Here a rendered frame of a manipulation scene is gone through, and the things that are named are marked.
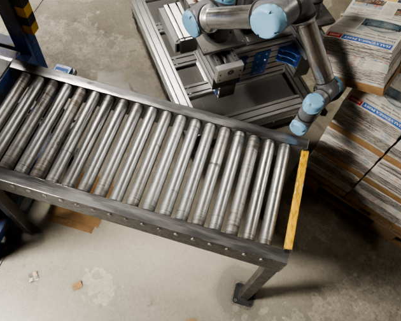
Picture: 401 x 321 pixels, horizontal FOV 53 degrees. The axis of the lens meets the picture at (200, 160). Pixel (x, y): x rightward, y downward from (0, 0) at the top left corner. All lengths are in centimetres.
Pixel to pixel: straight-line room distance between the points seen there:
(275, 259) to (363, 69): 87
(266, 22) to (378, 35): 54
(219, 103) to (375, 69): 103
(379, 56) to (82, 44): 209
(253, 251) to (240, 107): 122
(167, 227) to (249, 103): 126
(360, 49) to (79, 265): 173
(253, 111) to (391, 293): 128
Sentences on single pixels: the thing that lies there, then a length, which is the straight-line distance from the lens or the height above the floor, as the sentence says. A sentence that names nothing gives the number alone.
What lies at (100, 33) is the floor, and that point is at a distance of 319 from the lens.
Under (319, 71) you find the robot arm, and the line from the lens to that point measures 167.
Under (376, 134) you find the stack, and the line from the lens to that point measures 198.
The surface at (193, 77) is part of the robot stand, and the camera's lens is 261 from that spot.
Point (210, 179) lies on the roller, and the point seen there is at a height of 80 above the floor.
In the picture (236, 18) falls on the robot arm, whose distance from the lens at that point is 159.
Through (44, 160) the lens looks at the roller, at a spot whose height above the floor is 80.
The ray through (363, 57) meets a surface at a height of 102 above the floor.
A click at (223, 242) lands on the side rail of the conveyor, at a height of 80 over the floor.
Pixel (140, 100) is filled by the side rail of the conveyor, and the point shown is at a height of 80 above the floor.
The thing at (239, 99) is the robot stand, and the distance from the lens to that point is 254.
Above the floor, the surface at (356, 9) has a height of 103.
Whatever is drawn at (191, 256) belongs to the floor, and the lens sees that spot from 229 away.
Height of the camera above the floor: 221
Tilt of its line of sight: 62 degrees down
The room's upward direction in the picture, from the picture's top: 8 degrees clockwise
